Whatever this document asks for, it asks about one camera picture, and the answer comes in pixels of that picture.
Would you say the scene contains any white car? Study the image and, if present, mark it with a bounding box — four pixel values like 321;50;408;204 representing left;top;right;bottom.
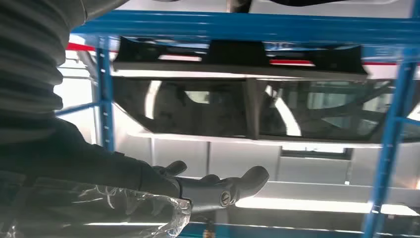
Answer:
54;33;420;231

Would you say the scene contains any blue steel shelf rack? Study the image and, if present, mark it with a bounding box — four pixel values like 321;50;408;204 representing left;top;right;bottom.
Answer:
55;9;420;238

